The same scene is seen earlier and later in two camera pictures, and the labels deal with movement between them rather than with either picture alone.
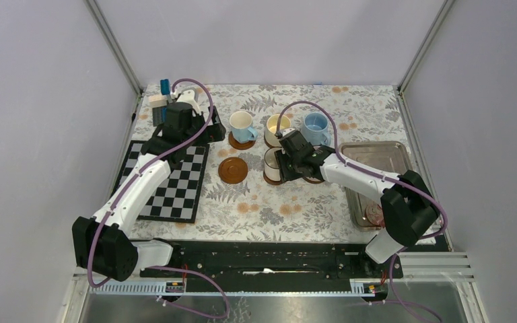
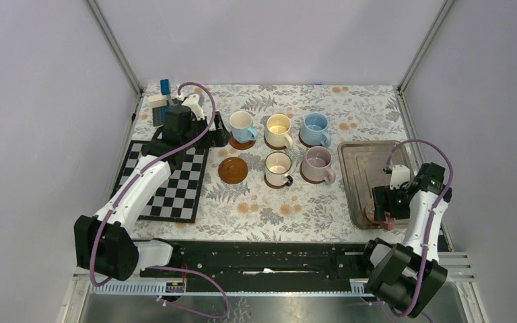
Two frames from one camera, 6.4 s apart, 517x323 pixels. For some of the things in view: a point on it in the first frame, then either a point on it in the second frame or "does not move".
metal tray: x=389 y=157 does not move
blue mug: x=314 y=129 does not move
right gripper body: x=289 y=166 → x=396 y=199
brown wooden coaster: x=237 y=145 does not move
